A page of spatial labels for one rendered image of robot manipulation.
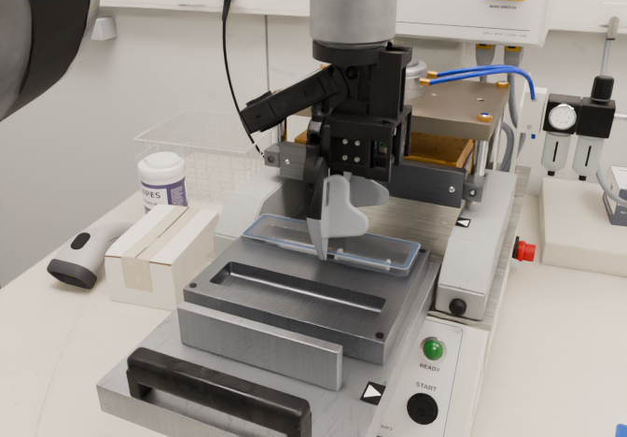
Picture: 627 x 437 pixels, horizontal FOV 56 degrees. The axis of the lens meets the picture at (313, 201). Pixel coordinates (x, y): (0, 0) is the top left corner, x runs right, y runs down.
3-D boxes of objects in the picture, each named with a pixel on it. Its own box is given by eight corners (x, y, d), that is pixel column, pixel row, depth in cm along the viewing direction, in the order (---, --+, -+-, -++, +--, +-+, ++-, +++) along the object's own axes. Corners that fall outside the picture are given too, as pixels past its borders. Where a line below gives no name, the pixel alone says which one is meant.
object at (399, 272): (240, 252, 64) (239, 234, 63) (264, 230, 68) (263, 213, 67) (406, 289, 57) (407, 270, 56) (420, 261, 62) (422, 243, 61)
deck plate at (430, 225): (338, 142, 111) (338, 137, 111) (530, 171, 99) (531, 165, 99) (205, 261, 73) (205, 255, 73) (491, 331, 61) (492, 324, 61)
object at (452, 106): (337, 112, 96) (339, 31, 91) (535, 137, 86) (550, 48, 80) (270, 164, 76) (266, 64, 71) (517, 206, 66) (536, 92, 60)
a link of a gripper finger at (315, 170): (313, 223, 54) (323, 129, 52) (299, 220, 55) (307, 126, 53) (332, 213, 58) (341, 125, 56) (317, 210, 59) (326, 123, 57)
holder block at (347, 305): (263, 232, 70) (263, 214, 69) (428, 269, 63) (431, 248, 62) (184, 310, 57) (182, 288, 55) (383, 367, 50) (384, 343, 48)
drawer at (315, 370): (264, 251, 74) (261, 195, 70) (438, 291, 66) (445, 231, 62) (102, 418, 49) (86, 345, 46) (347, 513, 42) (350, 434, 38)
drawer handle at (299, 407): (145, 380, 48) (138, 342, 46) (313, 438, 43) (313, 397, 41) (129, 397, 46) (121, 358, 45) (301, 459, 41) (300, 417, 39)
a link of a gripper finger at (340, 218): (357, 278, 55) (369, 182, 53) (300, 264, 57) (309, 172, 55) (368, 268, 58) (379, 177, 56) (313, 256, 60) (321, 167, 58)
